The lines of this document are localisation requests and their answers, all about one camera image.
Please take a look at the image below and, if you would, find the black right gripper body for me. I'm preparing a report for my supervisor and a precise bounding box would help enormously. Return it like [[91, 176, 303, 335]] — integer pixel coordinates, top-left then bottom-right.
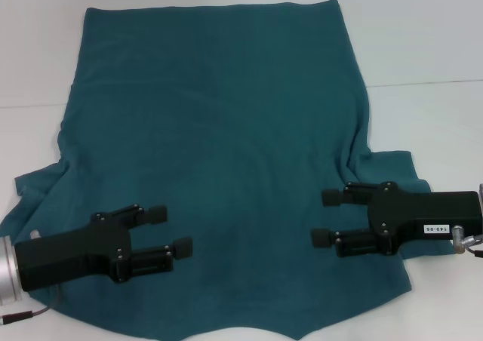
[[368, 181, 483, 257]]

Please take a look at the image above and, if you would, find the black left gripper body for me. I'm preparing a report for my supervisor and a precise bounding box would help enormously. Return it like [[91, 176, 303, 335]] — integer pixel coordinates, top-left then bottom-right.
[[14, 211, 132, 292]]

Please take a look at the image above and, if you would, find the teal blue shirt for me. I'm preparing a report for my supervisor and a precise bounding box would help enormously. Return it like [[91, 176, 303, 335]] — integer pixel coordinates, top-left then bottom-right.
[[0, 0, 458, 330]]

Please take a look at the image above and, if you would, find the right gripper plug with cable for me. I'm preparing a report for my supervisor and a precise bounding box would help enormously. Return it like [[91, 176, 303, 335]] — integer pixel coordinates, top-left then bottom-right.
[[451, 224, 483, 260]]

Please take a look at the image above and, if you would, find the left arm red black cable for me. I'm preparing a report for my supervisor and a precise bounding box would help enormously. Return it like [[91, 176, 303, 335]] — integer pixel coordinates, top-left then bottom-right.
[[0, 295, 63, 316]]

